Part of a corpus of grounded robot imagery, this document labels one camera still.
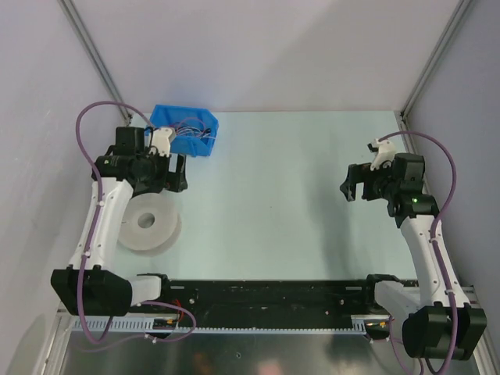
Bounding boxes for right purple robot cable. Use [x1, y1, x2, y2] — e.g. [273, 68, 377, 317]
[375, 130, 459, 375]

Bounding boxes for blue plastic bin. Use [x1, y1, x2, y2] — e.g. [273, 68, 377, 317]
[150, 105, 219, 157]

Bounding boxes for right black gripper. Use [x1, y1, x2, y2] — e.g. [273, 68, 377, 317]
[339, 157, 398, 202]

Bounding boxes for bundle of thin wires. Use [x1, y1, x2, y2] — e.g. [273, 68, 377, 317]
[171, 117, 216, 141]

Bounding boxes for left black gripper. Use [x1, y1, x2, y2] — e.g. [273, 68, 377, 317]
[137, 147, 187, 192]

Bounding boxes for grey slotted cable duct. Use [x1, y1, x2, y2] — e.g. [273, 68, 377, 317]
[70, 316, 368, 335]

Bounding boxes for light grey cable spool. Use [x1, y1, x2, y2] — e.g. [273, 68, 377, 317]
[118, 193, 182, 256]

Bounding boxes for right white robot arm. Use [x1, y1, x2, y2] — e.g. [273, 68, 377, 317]
[340, 153, 487, 360]

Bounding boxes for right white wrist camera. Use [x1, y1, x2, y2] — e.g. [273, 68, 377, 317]
[367, 138, 397, 171]

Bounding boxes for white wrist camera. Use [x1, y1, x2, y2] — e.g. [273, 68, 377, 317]
[367, 138, 397, 171]
[149, 127, 176, 157]

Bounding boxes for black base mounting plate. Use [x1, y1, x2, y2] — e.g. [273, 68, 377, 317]
[128, 277, 407, 329]

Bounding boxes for aluminium frame rail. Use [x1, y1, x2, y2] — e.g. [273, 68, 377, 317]
[404, 280, 480, 309]

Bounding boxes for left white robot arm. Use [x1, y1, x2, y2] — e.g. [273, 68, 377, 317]
[51, 127, 187, 316]

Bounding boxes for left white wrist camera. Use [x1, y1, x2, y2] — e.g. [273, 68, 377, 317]
[149, 127, 176, 157]

